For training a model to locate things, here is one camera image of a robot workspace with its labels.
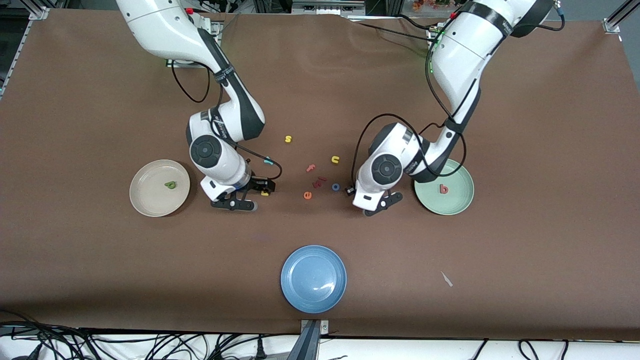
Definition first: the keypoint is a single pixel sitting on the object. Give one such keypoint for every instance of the teal foam letter y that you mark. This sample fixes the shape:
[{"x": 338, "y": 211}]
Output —
[{"x": 269, "y": 162}]

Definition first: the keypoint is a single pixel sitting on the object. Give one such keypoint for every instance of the green foam letter p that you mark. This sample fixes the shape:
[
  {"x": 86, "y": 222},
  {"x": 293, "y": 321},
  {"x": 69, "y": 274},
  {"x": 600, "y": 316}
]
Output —
[{"x": 170, "y": 185}]

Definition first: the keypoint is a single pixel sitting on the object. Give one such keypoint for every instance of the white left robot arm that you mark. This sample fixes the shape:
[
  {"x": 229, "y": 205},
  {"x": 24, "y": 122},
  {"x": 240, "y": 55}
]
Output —
[{"x": 465, "y": 55}]

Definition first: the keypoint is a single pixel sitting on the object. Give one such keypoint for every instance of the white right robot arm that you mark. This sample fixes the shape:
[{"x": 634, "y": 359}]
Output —
[{"x": 165, "y": 25}]

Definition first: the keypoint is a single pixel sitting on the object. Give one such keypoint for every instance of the beige brown plate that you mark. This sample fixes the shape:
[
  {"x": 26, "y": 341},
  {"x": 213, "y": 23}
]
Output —
[{"x": 150, "y": 195}]

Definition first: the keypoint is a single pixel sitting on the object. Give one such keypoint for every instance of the green plate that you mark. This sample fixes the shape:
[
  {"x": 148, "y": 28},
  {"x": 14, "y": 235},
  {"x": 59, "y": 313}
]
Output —
[{"x": 455, "y": 200}]

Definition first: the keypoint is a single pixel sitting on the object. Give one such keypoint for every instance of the blue plate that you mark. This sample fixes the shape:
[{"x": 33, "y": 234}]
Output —
[{"x": 313, "y": 279}]

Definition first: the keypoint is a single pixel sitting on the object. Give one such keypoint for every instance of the white paper scrap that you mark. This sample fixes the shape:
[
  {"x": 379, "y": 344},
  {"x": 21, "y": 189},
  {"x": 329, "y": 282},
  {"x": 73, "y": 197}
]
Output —
[{"x": 446, "y": 279}]

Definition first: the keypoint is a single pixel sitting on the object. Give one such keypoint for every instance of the brown table cover sheet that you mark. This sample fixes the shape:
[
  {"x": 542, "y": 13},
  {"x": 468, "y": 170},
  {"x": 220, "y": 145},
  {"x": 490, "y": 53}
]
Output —
[{"x": 100, "y": 270}]

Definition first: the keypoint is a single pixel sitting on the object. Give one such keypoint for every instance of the black power plug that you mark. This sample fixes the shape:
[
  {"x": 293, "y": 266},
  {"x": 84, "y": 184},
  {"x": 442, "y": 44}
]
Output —
[{"x": 260, "y": 349}]

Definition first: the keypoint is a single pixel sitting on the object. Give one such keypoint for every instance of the silver metal box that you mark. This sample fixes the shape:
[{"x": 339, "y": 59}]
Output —
[{"x": 327, "y": 6}]

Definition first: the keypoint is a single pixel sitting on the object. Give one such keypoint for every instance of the orange brown decor object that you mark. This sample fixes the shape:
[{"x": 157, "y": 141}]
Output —
[{"x": 430, "y": 5}]

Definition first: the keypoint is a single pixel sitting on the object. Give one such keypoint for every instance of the silver metal bracket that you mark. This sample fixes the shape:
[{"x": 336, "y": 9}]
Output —
[{"x": 324, "y": 326}]

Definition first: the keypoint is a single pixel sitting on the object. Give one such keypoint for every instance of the dark grey mount pole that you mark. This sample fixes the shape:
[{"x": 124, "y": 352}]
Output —
[{"x": 306, "y": 345}]

